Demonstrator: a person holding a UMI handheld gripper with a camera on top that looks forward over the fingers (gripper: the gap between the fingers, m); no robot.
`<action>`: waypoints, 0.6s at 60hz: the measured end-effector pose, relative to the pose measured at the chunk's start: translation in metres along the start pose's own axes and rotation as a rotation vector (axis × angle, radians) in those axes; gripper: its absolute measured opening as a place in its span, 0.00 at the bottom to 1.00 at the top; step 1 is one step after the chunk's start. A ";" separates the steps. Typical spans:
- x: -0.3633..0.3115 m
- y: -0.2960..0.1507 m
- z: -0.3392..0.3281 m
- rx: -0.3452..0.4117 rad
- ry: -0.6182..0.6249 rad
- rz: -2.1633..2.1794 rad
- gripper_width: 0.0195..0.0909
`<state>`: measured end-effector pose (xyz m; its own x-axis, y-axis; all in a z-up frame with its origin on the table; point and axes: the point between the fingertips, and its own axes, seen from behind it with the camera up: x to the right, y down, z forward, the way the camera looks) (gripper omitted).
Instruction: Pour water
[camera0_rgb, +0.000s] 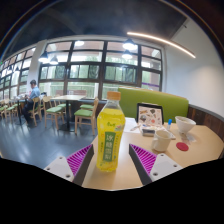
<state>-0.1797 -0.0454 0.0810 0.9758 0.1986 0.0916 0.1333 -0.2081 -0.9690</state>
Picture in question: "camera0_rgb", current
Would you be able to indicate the green upholstered bench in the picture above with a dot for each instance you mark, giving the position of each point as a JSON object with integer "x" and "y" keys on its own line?
{"x": 153, "y": 98}

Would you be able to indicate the curved linear ceiling light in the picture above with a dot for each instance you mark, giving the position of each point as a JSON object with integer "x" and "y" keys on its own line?
{"x": 160, "y": 40}

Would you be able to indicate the flat round red coaster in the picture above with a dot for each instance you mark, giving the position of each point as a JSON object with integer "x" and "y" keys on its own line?
{"x": 182, "y": 146}

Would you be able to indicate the small dark box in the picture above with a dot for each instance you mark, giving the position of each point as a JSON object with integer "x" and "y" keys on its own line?
{"x": 148, "y": 131}

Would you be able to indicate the white bowl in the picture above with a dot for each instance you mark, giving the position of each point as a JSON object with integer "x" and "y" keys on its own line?
{"x": 185, "y": 124}

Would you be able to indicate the sticker-covered black laptop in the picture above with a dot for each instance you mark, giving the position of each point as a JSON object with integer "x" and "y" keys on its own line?
{"x": 150, "y": 114}

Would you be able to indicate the yellow drink bottle orange cap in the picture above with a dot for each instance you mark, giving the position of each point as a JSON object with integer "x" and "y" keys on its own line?
{"x": 110, "y": 133}

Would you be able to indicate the wooden dining table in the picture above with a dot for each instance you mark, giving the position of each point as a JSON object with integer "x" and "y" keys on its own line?
{"x": 68, "y": 97}

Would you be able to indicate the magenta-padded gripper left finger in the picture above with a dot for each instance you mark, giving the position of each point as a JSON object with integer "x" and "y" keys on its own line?
{"x": 80, "y": 160}

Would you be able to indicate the person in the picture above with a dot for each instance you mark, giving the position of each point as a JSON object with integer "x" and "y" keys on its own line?
{"x": 32, "y": 96}

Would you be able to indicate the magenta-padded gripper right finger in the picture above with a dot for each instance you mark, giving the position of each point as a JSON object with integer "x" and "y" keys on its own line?
{"x": 145, "y": 158}

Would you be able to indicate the white ribbed mug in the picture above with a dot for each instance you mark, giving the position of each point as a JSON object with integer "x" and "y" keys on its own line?
{"x": 161, "y": 140}

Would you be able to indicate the pendant ceiling lamps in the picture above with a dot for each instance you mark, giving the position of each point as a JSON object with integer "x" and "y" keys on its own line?
{"x": 129, "y": 44}

